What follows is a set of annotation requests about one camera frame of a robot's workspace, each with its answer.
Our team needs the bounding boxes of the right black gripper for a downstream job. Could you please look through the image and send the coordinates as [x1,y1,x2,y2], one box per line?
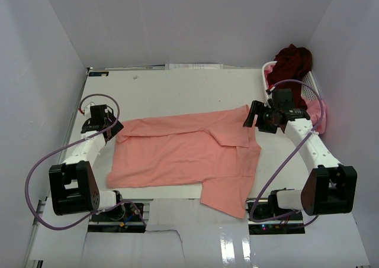
[243,101,278,134]

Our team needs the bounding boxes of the salmon pink t shirt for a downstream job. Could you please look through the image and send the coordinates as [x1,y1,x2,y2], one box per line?
[107,105,261,219]

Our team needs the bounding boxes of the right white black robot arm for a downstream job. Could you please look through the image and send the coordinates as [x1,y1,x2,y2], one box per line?
[243,101,358,220]

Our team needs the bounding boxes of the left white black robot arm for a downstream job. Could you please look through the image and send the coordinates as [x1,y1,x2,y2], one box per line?
[49,112,125,220]

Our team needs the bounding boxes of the black label sticker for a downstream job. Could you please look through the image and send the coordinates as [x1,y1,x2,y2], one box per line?
[88,72,109,77]

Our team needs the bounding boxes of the white plastic laundry basket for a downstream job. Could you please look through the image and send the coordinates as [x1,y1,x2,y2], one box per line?
[261,61,320,101]

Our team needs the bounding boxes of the dark red shirt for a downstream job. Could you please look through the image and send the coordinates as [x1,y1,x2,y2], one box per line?
[267,44,313,110]

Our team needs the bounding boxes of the pink shirt in basket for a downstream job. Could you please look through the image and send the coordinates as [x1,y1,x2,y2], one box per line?
[304,98,327,134]

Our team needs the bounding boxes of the papers behind table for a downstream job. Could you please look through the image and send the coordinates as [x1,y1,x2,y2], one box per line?
[165,63,223,70]

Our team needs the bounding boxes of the white paper sheets front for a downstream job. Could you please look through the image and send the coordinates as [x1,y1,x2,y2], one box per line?
[30,199,369,267]

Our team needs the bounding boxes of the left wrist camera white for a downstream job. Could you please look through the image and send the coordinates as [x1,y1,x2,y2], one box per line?
[79,102,95,118]

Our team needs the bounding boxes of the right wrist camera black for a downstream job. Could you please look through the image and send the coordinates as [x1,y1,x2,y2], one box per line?
[271,88,296,110]

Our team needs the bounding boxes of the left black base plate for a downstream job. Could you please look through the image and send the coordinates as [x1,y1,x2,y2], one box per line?
[88,203,146,233]

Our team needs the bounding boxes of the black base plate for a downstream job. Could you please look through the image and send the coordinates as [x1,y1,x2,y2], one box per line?
[88,203,146,233]
[246,199,305,235]

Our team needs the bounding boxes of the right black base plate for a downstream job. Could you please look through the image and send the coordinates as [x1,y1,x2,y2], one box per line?
[246,199,305,235]

